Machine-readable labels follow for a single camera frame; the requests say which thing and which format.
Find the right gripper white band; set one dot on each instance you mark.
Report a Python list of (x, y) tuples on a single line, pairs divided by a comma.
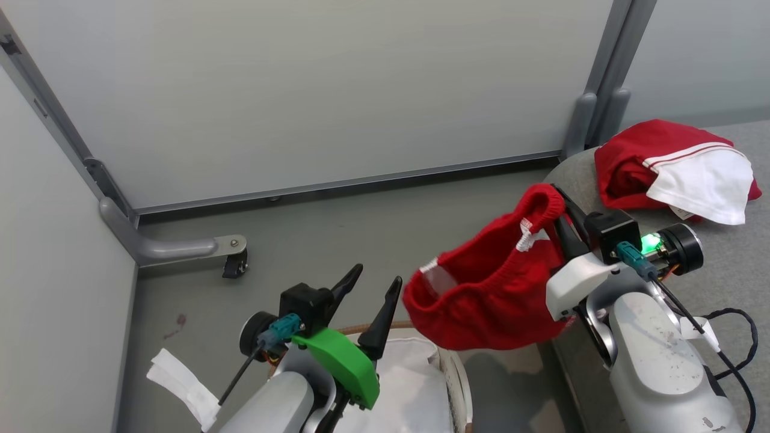
[(577, 282)]

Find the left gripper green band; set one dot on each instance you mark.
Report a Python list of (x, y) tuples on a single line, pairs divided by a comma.
[(349, 367)]

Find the red and white jersey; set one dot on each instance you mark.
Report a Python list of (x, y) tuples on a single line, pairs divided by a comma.
[(704, 180)]

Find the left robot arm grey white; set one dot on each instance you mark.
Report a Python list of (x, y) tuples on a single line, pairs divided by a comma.
[(271, 409)]

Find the grey fabric sofa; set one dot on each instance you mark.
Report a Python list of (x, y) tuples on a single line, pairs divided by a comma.
[(740, 270)]

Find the white laundry basket brown rim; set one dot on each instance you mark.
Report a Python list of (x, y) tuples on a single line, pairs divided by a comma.
[(409, 385)]

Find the black caster wheel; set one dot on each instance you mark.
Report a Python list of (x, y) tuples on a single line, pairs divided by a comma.
[(236, 264)]

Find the white paper tag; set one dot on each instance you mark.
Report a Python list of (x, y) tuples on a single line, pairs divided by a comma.
[(180, 385)]

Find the grey curved partition foot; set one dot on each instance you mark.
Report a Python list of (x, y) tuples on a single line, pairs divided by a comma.
[(168, 248)]

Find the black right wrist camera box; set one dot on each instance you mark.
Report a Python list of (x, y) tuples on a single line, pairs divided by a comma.
[(613, 231)]

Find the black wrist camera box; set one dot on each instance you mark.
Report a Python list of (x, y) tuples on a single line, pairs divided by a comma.
[(613, 231), (307, 304)]

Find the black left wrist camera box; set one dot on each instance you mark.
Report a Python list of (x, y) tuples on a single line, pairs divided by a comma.
[(307, 304)]

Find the grey partition bottom rail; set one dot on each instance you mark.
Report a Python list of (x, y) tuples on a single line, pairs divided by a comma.
[(361, 180)]

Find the grey double partition post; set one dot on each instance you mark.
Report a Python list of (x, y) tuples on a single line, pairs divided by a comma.
[(601, 84)]

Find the grey partition corner post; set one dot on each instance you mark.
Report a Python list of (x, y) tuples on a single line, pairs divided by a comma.
[(54, 114)]

